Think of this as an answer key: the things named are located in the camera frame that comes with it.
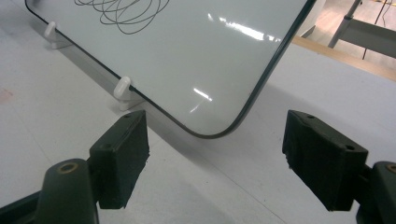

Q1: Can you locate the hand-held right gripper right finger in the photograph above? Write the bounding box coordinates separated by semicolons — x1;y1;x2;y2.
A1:
282;109;370;213

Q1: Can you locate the grey metal desk frame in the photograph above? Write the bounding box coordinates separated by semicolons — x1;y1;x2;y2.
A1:
327;0;396;60

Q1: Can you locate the wooden table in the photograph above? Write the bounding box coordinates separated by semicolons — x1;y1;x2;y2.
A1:
291;35;396;83

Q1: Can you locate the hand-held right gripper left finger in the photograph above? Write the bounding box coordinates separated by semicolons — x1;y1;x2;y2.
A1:
89;110;150;210

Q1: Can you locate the white whiteboard with black rim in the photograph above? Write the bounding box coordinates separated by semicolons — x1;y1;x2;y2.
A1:
24;0;318;140

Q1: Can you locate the black floor cable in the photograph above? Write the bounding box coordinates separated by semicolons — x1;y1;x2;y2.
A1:
361;0;394;61

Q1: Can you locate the white table cover sheet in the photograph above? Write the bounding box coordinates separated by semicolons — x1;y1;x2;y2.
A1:
0;0;396;224

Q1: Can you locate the white whiteboard stand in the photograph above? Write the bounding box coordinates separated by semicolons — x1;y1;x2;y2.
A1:
29;19;200;142

